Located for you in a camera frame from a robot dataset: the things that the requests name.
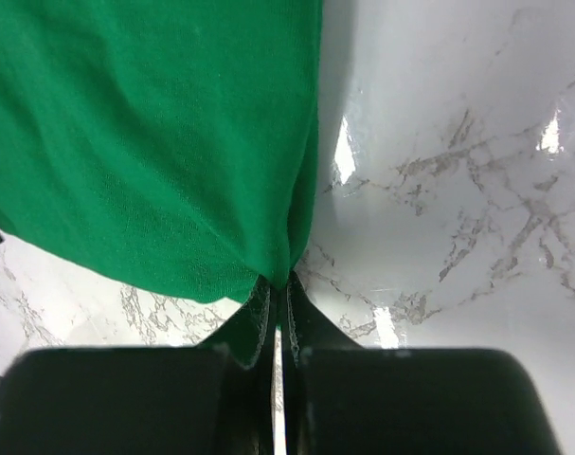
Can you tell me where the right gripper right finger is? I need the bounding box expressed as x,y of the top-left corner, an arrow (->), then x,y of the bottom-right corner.
279,275 -> 560,454

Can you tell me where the green t shirt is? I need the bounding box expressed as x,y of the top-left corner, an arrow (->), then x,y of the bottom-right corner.
0,1 -> 323,303

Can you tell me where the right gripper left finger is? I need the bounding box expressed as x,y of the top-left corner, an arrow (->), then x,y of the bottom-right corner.
0,279 -> 277,454

